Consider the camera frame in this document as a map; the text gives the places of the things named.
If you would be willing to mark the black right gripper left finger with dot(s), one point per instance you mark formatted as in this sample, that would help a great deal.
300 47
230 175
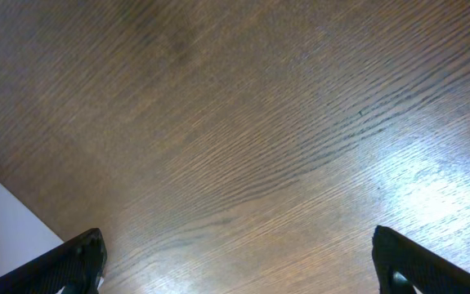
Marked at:
75 266

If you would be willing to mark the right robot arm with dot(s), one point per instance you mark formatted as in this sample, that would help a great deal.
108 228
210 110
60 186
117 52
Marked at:
23 236

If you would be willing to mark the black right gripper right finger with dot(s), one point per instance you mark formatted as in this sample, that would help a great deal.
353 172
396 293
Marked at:
403 266

